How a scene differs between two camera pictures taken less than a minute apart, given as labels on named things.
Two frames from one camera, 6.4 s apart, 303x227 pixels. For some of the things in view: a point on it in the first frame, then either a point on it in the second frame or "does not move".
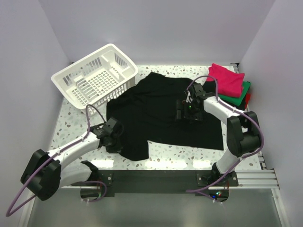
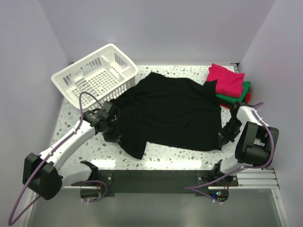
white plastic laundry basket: x=97 y=78 does not move
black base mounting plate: x=159 y=181 does not move
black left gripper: x=116 y=148 → x=115 y=136
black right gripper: x=182 y=105 → x=224 y=138
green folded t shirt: x=236 y=100 does not move
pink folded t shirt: x=229 y=83 does not move
